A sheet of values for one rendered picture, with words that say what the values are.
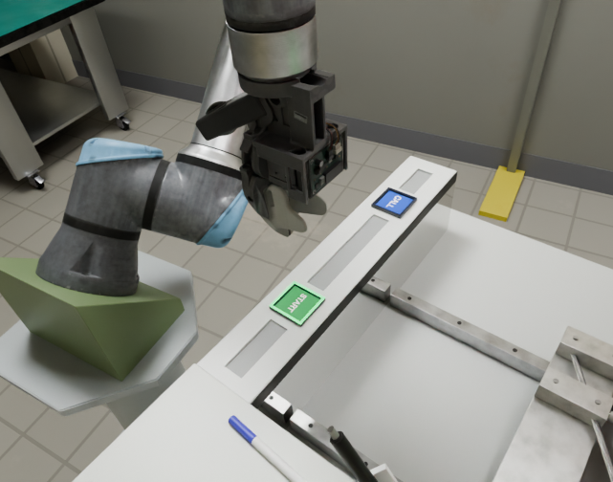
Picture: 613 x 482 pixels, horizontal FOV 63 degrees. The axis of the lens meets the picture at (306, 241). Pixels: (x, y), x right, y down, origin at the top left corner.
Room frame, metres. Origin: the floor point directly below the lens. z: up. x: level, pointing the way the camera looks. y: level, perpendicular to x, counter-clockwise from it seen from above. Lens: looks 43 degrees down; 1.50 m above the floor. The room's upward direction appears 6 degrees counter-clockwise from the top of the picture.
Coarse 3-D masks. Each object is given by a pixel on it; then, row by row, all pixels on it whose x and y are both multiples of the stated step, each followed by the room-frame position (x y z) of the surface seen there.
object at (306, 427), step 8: (296, 416) 0.33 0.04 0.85; (304, 416) 0.33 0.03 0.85; (296, 424) 0.32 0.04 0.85; (304, 424) 0.32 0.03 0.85; (312, 424) 0.32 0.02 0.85; (296, 432) 0.32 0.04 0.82; (304, 432) 0.31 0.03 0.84; (312, 432) 0.31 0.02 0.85; (320, 432) 0.31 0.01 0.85; (312, 440) 0.30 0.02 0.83; (320, 440) 0.29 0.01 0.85; (328, 440) 0.29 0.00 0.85; (320, 448) 0.29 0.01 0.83; (328, 448) 0.28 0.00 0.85; (336, 456) 0.28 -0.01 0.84; (344, 464) 0.27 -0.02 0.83; (368, 464) 0.26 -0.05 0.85; (376, 464) 0.26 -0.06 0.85; (400, 480) 0.23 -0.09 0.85
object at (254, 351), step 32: (416, 160) 0.75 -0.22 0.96; (416, 192) 0.66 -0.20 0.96; (352, 224) 0.59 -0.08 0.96; (384, 224) 0.59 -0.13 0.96; (320, 256) 0.53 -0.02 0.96; (352, 256) 0.52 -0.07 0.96; (320, 288) 0.47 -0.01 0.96; (352, 288) 0.46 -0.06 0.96; (256, 320) 0.42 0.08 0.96; (288, 320) 0.41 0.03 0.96; (320, 320) 0.41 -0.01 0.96; (224, 352) 0.37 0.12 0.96; (256, 352) 0.37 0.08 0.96; (288, 352) 0.36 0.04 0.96; (224, 384) 0.33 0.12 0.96; (256, 384) 0.32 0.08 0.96
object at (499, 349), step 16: (400, 304) 0.52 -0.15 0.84; (416, 304) 0.50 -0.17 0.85; (432, 320) 0.48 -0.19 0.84; (448, 320) 0.47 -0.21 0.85; (464, 320) 0.46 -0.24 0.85; (464, 336) 0.44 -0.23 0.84; (480, 336) 0.43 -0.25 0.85; (496, 336) 0.43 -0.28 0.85; (496, 352) 0.41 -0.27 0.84; (512, 352) 0.40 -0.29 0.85; (528, 352) 0.40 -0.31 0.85; (528, 368) 0.38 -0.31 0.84; (544, 368) 0.37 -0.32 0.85
